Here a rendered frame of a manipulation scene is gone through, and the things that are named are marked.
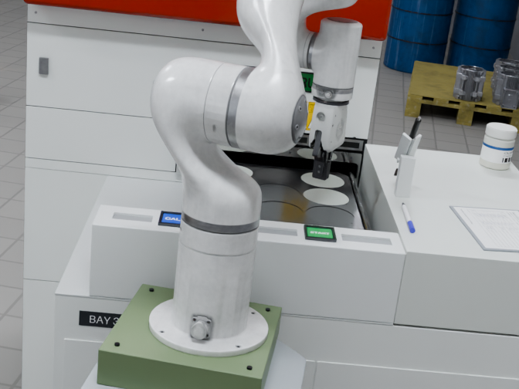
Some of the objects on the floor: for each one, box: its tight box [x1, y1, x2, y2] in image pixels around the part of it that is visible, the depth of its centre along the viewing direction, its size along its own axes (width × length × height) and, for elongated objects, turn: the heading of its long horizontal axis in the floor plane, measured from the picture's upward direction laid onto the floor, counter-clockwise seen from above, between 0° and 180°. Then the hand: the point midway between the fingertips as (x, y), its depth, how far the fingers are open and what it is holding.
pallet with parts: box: [404, 58, 519, 134], centre depth 668 cm, size 126×88×37 cm
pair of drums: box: [384, 0, 519, 73], centre depth 770 cm, size 68×106×78 cm, turn 66°
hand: (321, 169), depth 190 cm, fingers closed
